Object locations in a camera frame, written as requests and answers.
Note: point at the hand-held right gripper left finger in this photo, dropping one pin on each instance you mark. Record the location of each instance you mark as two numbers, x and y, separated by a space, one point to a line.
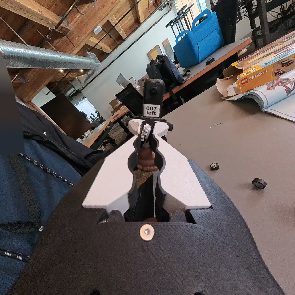
108 182

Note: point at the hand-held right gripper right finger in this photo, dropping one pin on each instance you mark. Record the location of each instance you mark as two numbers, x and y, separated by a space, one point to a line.
182 182

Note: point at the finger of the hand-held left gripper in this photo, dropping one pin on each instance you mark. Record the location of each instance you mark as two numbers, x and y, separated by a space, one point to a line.
134 126
160 128

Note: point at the small grey toy brick assembly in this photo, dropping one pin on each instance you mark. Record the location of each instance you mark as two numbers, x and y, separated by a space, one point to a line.
145 133

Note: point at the small black toy wheel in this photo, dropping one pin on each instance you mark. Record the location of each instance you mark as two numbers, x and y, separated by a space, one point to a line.
214 166
259 183

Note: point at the person's left hand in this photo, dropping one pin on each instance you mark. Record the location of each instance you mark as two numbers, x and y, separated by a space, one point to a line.
146 161

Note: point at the black mesh office chair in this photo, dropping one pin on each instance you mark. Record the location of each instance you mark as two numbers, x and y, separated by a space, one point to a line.
129 99

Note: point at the dark blue backpack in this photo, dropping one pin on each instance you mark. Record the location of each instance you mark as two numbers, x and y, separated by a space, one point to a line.
166 69

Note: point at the wooden edged table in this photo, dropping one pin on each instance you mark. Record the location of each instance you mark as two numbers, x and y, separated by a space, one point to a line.
230 47
101 129

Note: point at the silver laptop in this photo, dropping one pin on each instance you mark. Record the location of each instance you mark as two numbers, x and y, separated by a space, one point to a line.
122 80

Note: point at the wooden framed board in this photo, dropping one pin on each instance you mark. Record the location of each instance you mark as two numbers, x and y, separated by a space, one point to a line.
154 53
167 48

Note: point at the small black object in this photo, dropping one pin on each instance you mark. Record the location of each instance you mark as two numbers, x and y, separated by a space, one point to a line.
210 61

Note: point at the blue felt bag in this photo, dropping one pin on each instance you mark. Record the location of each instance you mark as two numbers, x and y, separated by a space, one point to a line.
198 46

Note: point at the large black screen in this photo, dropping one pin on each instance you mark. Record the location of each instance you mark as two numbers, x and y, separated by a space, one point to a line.
66 115

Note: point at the row of black bar stools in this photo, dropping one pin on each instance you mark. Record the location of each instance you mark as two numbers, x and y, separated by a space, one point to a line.
178 20

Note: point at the white ceiling sensor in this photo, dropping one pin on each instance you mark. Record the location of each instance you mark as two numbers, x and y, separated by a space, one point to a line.
97 30

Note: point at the yellow toy brick box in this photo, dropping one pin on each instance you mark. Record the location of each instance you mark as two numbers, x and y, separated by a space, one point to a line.
260 76

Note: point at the toy instruction booklet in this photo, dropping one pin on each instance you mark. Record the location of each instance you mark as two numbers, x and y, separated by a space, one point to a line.
276 99

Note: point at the black equipment rack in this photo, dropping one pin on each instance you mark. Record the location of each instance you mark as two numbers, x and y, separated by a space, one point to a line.
262 20

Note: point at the silver ventilation duct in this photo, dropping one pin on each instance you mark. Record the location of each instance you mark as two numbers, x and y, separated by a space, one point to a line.
46 56

